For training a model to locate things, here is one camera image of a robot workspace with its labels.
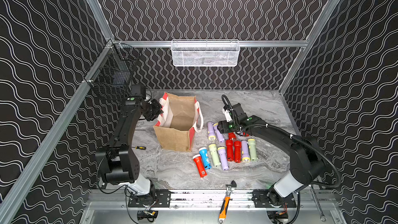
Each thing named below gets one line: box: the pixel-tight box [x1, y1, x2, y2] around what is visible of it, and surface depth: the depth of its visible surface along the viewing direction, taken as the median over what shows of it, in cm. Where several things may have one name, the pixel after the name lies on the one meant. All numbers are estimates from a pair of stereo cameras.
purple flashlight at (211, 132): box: [207, 121, 217, 142], surface depth 97 cm
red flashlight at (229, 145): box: [225, 138, 234, 162], surface depth 90 cm
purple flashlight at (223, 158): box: [217, 146, 230, 172], surface depth 87 cm
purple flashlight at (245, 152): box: [241, 140, 251, 163], surface depth 89 cm
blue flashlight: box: [199, 147, 212, 170], surface depth 87 cm
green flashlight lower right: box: [247, 138, 258, 162], surface depth 89 cm
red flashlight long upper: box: [228, 132, 237, 142], surface depth 95 cm
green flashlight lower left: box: [208, 143, 221, 167], surface depth 87 cm
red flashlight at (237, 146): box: [233, 140, 243, 163], surface depth 90 cm
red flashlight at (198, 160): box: [192, 154, 208, 178], surface depth 85 cm
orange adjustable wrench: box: [218, 180, 237, 224], surface depth 75 cm
